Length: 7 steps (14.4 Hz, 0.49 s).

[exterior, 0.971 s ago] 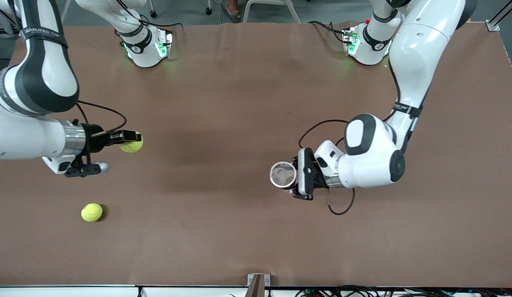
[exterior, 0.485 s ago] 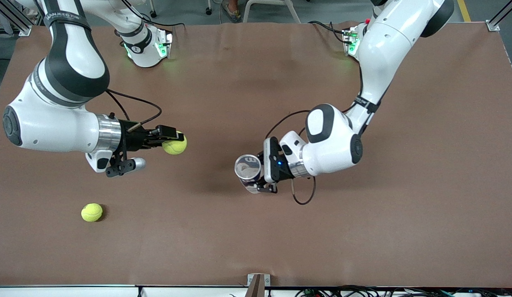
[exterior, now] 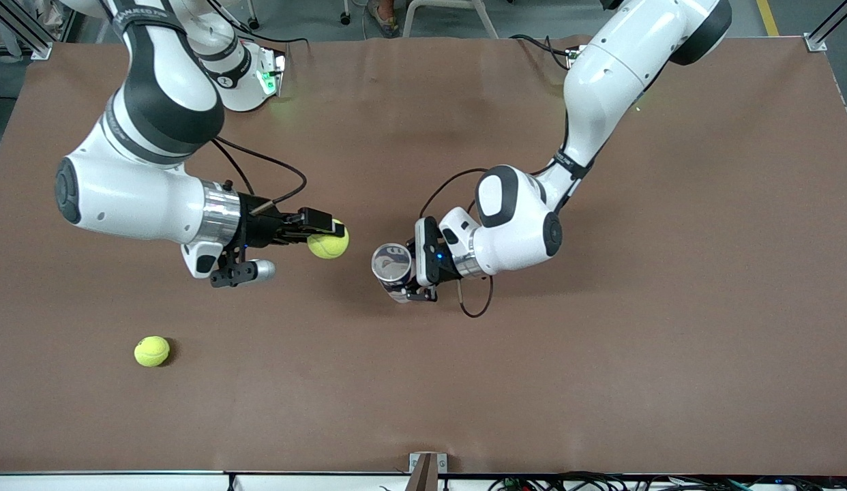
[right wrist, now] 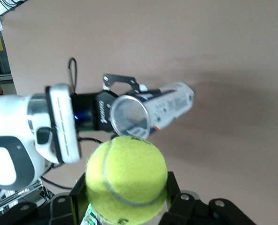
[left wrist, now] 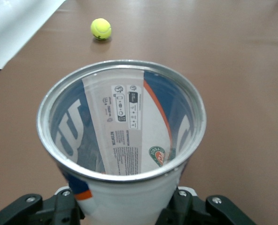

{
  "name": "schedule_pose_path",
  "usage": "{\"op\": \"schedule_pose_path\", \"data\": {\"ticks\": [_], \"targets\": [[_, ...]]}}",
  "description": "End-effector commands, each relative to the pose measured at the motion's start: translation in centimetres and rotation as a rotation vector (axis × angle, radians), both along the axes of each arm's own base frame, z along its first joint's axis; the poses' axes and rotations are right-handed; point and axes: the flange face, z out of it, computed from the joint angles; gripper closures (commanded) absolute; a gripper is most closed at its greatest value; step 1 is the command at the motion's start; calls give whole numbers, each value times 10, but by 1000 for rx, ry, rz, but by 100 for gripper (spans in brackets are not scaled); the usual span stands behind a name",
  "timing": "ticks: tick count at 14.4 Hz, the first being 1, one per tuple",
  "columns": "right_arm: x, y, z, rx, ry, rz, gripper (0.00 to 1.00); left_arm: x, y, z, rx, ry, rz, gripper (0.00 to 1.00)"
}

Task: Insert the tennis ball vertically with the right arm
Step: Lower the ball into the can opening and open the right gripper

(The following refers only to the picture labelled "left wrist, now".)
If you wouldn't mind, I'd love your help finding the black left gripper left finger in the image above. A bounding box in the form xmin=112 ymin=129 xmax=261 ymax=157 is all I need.
xmin=0 ymin=189 xmax=85 ymax=225

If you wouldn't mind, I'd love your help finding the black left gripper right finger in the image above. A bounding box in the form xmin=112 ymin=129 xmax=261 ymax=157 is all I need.
xmin=154 ymin=189 xmax=258 ymax=225

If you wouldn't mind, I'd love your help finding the clear tennis ball can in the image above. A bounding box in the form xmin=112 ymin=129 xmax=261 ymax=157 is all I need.
xmin=36 ymin=60 xmax=207 ymax=222

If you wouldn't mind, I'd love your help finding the yellow tennis ball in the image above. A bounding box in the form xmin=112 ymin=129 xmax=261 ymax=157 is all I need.
xmin=90 ymin=18 xmax=112 ymax=41

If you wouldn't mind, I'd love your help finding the brown table cover sheet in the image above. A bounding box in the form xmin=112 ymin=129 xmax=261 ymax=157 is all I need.
xmin=0 ymin=0 xmax=278 ymax=225

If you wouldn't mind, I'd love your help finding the white table edge panel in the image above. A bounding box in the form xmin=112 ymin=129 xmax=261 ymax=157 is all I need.
xmin=0 ymin=0 xmax=67 ymax=84

